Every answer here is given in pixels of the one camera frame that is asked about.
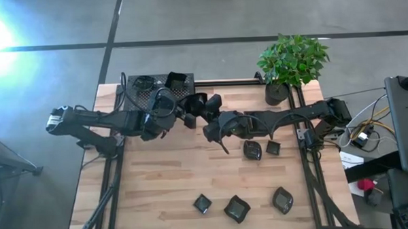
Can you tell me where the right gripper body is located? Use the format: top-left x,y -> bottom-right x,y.
201,92 -> 225,144

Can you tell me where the black ring-shaped dish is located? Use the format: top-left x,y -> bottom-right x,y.
131,75 -> 156,93

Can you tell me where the dark grey monitor panel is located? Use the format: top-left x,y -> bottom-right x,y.
383,75 -> 408,176

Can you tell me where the black plant pot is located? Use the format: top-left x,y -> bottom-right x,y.
264,81 -> 292,107

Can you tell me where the black perforated metal shelf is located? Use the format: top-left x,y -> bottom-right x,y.
120,73 -> 197,113

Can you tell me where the small red object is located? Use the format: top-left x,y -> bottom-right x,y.
356,178 -> 376,192

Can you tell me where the green leafy plant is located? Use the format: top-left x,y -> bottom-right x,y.
255,31 -> 332,90

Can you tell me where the black aluminium table frame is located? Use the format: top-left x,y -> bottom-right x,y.
61,74 -> 362,229

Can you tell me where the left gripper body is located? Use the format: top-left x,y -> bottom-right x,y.
150,86 -> 198,132

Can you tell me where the black leaf-shaped mini plate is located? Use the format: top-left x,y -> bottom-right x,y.
242,139 -> 262,161
271,186 -> 295,216

